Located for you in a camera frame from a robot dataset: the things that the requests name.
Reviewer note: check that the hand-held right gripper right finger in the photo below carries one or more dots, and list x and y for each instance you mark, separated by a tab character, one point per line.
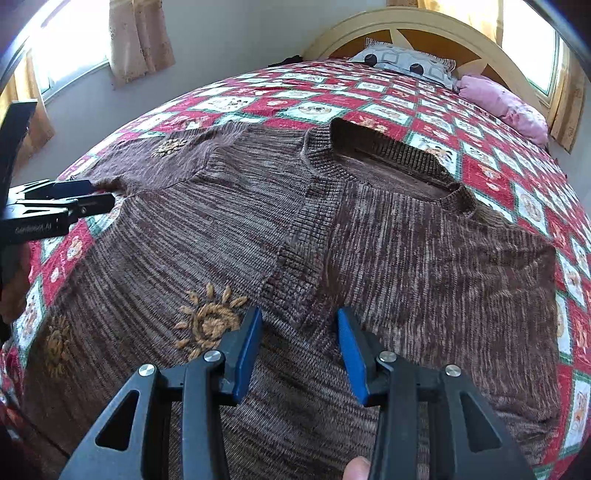
353	357

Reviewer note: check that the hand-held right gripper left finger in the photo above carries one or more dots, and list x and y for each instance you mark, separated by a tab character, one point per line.
244	353

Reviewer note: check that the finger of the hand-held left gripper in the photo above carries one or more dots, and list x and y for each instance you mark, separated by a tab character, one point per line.
69	188
94	204

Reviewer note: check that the brown knit sweater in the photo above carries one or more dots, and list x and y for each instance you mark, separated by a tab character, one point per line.
369	258

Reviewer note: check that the person's right hand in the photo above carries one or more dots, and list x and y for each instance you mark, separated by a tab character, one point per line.
356	468

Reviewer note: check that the side window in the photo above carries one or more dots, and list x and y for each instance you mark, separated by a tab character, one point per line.
69	41

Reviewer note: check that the beige patterned curtain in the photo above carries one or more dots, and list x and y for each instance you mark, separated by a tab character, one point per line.
141	37

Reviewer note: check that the red patterned bedspread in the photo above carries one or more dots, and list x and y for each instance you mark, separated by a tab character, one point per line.
489	170

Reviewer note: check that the dark cloth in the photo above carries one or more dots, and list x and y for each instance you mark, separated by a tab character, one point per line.
287	59

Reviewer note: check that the pink pillow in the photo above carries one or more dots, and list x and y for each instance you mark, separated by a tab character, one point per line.
503	104

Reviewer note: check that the grey patterned pillow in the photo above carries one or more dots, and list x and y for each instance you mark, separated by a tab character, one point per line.
406	62

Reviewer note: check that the tan curtain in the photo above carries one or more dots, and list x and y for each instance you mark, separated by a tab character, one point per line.
570	101

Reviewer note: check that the cream wooden headboard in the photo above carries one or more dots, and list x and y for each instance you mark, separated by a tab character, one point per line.
461	39

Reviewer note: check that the sheer yellow curtain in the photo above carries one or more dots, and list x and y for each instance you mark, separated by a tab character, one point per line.
461	14

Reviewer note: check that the window behind headboard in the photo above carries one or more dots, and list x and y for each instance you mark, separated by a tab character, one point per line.
531	41

